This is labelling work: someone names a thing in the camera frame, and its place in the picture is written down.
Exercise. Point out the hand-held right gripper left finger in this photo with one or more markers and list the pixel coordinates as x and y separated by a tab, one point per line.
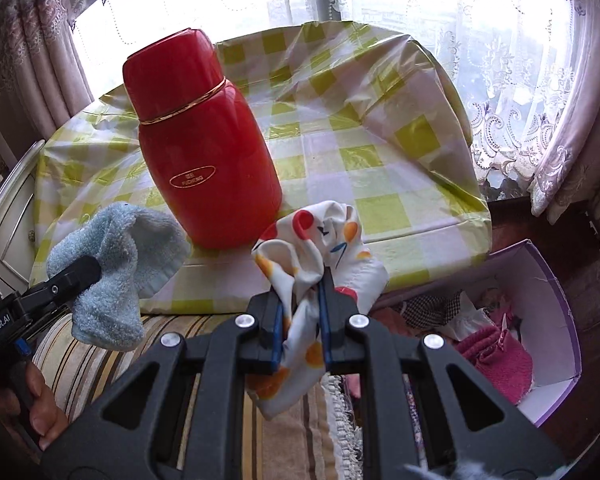
278	340

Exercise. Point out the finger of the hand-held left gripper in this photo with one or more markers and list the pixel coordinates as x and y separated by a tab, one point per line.
70	275

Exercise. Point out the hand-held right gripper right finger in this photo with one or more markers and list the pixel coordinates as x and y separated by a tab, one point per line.
326	340

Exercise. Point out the light blue terry sock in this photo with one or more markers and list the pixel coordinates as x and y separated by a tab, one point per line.
120	260

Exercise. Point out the white cloth with coloured dots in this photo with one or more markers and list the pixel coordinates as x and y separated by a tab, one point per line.
305	245

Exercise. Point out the houndstooth cloth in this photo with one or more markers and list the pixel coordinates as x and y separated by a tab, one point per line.
430	310

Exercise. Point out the white cloth with dark trim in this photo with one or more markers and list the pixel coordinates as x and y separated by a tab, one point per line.
467	322

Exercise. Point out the magenta knit cloth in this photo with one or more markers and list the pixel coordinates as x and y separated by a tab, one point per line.
495	360

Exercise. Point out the purple cardboard box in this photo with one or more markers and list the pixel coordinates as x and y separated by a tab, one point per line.
545	310

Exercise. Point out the person's left hand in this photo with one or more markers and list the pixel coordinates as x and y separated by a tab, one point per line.
45	410

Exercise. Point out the white cabinet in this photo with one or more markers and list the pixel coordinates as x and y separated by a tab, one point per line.
15	210

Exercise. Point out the striped plush cushion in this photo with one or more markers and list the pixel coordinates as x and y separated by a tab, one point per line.
105	360

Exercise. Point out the red thermos flask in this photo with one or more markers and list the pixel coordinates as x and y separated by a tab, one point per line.
205	160

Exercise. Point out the green white checked tablecloth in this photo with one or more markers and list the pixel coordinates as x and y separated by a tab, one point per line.
380	170

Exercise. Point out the pink patterned curtain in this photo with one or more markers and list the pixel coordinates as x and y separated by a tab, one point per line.
30	60
580	135

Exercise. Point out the white lace curtain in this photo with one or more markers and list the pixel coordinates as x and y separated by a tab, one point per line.
505	85

